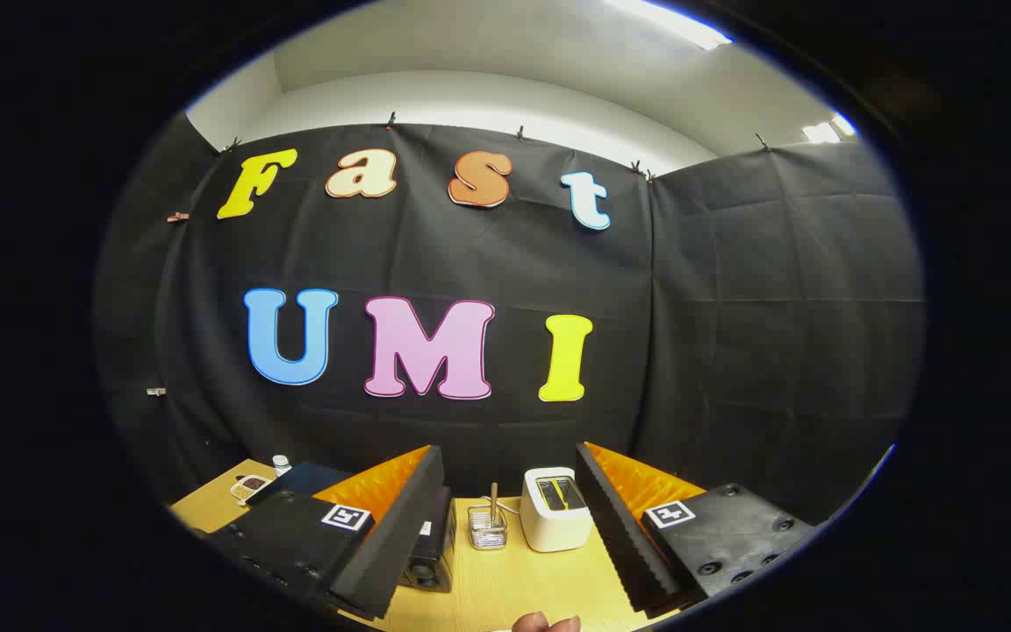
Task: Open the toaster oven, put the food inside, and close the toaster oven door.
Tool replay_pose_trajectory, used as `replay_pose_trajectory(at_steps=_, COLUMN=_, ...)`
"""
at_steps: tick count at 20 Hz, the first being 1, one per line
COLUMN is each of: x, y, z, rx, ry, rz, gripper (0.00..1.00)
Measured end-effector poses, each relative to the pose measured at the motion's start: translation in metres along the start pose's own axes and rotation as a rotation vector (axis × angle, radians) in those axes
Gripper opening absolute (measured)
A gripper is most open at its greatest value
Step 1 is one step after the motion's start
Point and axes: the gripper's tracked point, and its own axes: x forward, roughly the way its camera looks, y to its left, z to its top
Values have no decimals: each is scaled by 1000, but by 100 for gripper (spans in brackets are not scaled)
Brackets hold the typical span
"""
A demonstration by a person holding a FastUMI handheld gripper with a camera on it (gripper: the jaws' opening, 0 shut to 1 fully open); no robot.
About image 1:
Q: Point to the white pop-up toaster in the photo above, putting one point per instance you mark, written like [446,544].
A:
[549,527]

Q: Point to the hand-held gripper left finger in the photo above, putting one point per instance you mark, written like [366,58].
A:
[400,535]

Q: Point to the divided tray of grains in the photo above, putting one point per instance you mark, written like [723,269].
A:
[251,486]

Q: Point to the small white bottle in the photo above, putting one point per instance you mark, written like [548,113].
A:
[281,465]

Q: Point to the black toaster oven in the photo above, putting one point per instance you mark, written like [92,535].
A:
[432,549]

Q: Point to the ceiling light panel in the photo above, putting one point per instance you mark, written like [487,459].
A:
[672,22]

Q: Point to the black backdrop cloth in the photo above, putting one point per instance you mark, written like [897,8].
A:
[734,351]

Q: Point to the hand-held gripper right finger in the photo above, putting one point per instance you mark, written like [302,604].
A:
[615,535]

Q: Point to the wooden utensil stick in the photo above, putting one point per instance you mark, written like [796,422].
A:
[494,500]

